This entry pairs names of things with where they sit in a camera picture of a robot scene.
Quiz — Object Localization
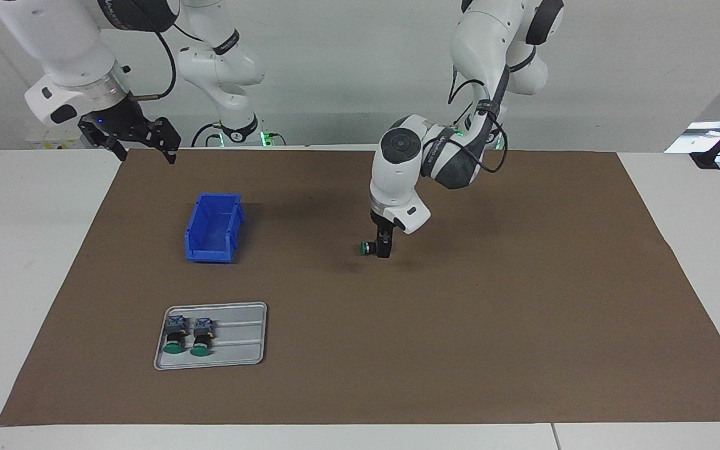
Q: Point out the white box yellow labels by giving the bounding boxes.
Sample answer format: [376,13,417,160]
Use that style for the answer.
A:
[26,125,86,151]

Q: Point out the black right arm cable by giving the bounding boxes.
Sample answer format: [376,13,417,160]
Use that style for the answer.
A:
[129,28,178,102]

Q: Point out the black base cable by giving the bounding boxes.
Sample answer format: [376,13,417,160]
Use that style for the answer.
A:
[191,121,223,148]

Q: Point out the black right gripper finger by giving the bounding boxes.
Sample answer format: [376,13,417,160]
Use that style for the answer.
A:
[149,116,182,166]
[78,122,129,163]

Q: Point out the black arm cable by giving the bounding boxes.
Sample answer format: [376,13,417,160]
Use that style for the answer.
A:
[129,28,178,102]
[447,67,509,175]

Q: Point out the brown table mat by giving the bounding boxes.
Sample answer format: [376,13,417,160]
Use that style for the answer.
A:
[0,147,720,427]

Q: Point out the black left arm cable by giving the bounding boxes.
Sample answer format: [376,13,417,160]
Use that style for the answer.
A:
[447,67,509,175]

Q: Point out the blue plastic storage bin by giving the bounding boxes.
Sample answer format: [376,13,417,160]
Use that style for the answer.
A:
[184,192,245,264]

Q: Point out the silver metal tray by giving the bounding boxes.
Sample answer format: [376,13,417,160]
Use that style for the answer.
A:
[152,302,268,371]

